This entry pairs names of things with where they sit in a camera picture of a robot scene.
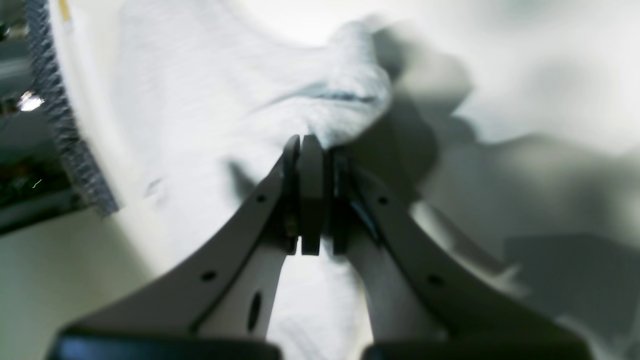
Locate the grey T-shirt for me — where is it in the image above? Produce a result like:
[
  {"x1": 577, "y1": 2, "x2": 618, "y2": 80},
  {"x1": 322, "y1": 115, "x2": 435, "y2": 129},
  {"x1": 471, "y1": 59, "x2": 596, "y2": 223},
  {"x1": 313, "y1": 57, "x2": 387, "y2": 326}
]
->
[{"x1": 47, "y1": 0, "x2": 531, "y2": 360}]

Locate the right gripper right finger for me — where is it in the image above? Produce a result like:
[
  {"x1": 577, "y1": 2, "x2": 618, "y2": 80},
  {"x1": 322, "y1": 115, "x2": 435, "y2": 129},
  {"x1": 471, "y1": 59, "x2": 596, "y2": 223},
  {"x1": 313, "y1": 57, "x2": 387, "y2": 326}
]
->
[{"x1": 300, "y1": 136, "x2": 592, "y2": 360}]

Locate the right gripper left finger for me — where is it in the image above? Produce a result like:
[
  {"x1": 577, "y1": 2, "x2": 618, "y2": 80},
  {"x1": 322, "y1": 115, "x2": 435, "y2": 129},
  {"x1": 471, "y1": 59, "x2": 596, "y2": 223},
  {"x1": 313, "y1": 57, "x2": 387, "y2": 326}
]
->
[{"x1": 47, "y1": 135, "x2": 301, "y2": 360}]

